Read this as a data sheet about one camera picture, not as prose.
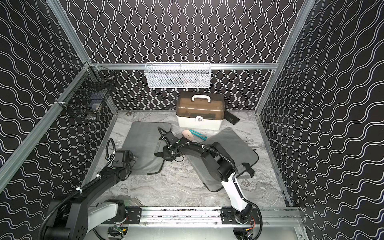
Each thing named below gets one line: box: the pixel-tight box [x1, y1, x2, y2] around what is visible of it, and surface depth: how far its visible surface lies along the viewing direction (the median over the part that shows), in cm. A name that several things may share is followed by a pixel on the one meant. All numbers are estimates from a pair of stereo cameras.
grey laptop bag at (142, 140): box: [122, 121, 171, 175], surface depth 99 cm
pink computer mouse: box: [182, 129, 195, 141], surface depth 107 cm
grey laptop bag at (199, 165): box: [186, 154, 224, 192], surface depth 85 cm
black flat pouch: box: [224, 111, 240, 125], surface depth 116 cm
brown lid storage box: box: [175, 91, 225, 131], surface depth 102 cm
